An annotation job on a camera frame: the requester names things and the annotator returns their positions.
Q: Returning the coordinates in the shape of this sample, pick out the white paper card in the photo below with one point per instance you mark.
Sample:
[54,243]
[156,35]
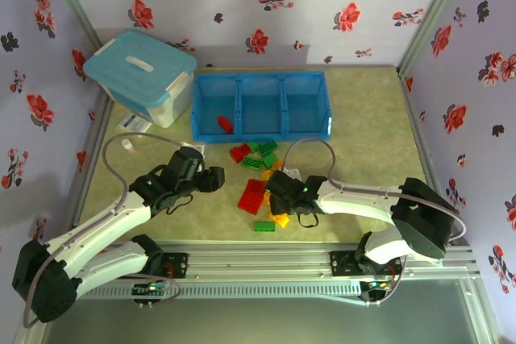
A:
[133,123]

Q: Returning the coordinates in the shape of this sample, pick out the long green lego brick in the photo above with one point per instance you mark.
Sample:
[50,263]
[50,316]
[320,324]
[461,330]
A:
[264,226]
[252,163]

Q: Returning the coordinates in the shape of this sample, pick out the long yellow lego brick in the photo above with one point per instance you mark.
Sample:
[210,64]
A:
[279,220]

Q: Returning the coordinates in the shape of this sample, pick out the square green lego brick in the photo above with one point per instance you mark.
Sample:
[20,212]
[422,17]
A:
[270,161]

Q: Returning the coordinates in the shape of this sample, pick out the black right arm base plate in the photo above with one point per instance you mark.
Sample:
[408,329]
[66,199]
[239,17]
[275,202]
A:
[342,263]

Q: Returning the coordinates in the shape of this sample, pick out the small white bottle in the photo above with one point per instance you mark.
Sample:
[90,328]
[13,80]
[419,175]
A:
[127,146]

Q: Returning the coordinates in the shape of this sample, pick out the blue three-compartment bin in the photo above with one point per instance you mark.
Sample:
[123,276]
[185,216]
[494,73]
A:
[262,106]

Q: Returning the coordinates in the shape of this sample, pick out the aluminium mounting rail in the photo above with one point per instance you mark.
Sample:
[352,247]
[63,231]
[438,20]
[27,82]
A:
[258,267]

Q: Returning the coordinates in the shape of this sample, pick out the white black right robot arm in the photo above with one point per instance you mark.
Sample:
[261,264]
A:
[415,215]

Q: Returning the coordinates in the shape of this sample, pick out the small green lego brick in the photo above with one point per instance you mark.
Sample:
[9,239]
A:
[253,147]

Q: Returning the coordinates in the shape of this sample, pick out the small red lego brick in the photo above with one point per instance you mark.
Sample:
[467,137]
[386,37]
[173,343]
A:
[225,124]

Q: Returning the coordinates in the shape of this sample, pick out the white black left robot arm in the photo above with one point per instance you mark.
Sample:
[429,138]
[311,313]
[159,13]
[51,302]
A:
[101,223]

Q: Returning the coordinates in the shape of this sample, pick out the clear box with blue lid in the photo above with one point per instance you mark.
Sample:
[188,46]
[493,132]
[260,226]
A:
[139,74]

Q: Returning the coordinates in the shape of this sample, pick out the large red lego brick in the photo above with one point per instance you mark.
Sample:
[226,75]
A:
[250,202]

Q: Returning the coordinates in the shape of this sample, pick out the aluminium side rail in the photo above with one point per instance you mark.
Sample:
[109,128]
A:
[423,138]
[90,162]

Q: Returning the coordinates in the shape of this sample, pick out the aluminium frame post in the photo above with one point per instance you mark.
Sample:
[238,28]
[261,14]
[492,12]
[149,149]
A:
[72,1]
[433,13]

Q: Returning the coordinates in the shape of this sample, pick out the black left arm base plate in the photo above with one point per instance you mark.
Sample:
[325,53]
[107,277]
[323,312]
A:
[177,265]

